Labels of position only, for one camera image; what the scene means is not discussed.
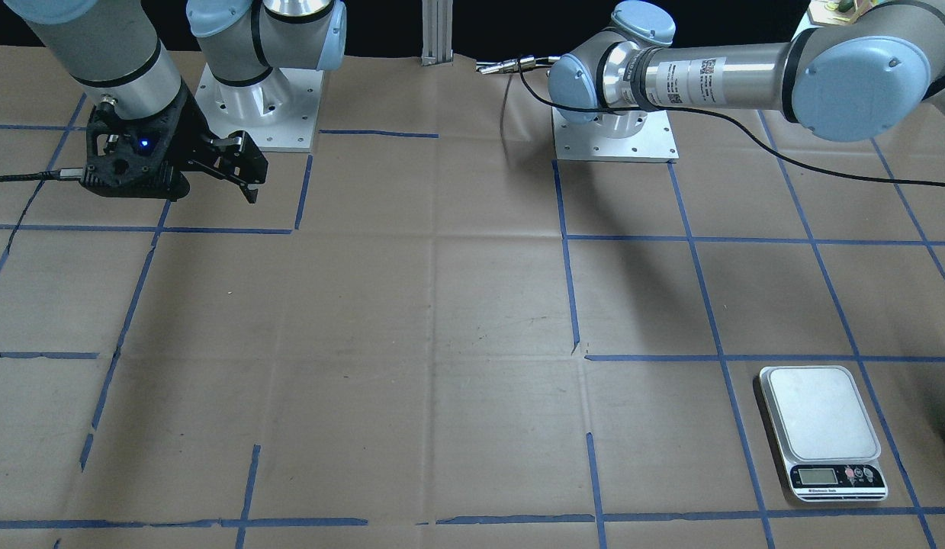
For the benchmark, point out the grey robot arm, scale side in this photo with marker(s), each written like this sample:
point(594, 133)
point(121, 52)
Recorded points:
point(842, 84)

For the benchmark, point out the silver digital kitchen scale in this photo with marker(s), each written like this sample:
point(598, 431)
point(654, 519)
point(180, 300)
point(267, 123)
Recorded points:
point(825, 439)

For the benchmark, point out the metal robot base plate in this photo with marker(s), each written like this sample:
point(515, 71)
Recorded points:
point(280, 113)
point(635, 137)

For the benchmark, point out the aluminium profile post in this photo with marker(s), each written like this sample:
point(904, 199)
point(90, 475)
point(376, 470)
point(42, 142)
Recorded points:
point(437, 24)

